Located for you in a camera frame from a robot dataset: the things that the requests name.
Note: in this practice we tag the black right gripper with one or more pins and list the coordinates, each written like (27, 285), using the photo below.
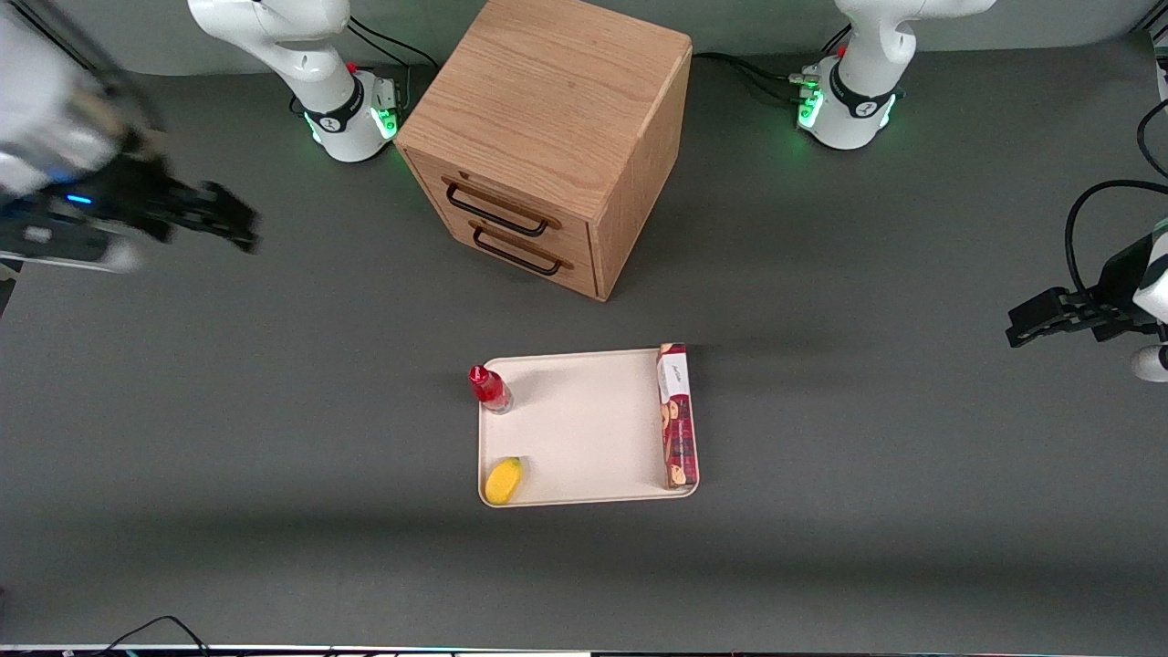
(137, 195)

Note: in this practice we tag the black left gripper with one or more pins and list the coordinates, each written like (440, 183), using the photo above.
(1100, 308)

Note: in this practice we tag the red coke bottle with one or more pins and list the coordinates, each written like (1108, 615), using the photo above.
(489, 388)

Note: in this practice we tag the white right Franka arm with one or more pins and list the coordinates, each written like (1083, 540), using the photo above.
(274, 36)

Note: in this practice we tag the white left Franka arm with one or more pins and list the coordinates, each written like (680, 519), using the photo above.
(867, 55)

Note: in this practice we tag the cream plastic tray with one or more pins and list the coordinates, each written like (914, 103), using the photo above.
(584, 429)

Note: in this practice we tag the wooden drawer cabinet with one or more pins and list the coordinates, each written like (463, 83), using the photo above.
(557, 100)

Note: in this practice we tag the yellow toy mango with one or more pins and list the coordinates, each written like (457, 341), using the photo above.
(504, 481)

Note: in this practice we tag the red cookie box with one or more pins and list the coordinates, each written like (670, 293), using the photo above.
(677, 420)

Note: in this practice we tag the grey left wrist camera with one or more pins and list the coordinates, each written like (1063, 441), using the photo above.
(1152, 363)

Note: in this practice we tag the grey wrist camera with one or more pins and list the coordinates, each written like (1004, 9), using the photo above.
(73, 251)
(1152, 363)

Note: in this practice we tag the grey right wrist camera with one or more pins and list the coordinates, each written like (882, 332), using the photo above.
(73, 251)

